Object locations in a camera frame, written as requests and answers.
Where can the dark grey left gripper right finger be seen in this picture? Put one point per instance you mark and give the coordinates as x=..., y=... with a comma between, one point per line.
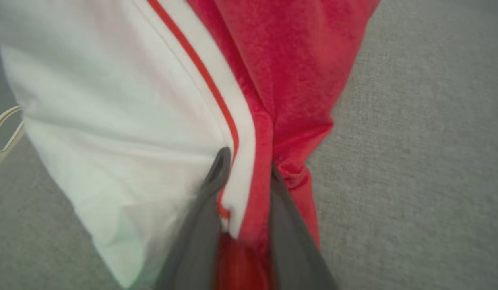
x=293, y=249

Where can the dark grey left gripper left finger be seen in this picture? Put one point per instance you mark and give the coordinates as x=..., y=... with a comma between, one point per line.
x=196, y=241

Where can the red Bulls 23 jersey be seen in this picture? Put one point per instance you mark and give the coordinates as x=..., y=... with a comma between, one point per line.
x=112, y=100

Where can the grey fabric upholstered surface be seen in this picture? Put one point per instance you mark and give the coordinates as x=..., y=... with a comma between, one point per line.
x=434, y=161

